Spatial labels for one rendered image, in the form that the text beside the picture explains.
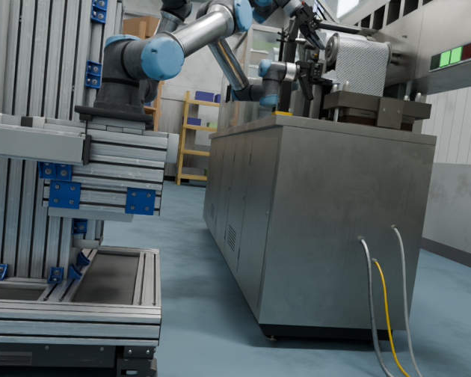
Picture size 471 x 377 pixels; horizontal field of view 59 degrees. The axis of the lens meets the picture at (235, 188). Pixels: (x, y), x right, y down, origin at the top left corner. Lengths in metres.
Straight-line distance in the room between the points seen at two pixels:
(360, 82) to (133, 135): 1.08
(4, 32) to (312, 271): 1.35
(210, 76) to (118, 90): 9.60
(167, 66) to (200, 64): 9.68
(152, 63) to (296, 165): 0.67
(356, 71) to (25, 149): 1.37
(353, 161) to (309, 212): 0.26
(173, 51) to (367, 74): 1.01
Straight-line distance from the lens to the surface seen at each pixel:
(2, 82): 1.59
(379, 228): 1.76
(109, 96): 1.34
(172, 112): 9.42
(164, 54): 1.26
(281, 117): 1.58
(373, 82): 2.02
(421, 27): 2.06
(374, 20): 2.52
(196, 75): 10.88
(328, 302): 1.75
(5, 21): 1.61
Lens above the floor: 0.73
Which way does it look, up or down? 4 degrees down
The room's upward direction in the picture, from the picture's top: 7 degrees clockwise
